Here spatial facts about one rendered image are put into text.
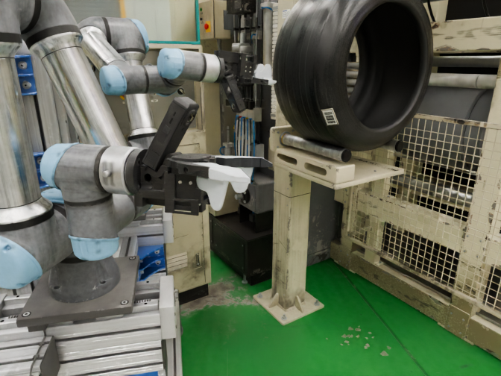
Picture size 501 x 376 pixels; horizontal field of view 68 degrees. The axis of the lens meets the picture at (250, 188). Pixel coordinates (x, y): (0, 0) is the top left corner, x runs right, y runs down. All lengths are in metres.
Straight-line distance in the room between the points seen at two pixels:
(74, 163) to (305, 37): 0.83
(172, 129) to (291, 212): 1.23
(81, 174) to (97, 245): 0.12
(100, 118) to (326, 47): 0.70
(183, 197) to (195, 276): 1.46
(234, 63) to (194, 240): 1.04
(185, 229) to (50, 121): 0.98
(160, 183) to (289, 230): 1.23
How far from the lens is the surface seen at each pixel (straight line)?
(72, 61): 0.77
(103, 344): 0.98
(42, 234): 0.75
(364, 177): 1.41
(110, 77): 1.04
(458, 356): 1.97
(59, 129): 1.05
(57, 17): 0.78
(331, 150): 1.32
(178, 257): 1.90
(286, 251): 1.80
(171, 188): 0.54
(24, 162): 0.72
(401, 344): 1.93
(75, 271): 0.88
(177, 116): 0.53
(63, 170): 0.63
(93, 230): 0.65
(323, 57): 1.18
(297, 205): 1.72
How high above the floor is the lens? 1.21
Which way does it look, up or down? 19 degrees down
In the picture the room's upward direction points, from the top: straight up
